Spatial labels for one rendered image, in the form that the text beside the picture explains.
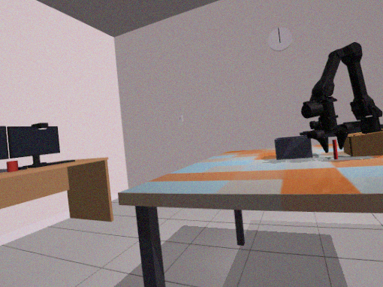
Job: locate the dark red peg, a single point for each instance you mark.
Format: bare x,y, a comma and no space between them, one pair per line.
335,154

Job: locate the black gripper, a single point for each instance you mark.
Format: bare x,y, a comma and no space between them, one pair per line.
329,125

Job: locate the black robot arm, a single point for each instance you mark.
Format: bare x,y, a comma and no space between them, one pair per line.
320,103

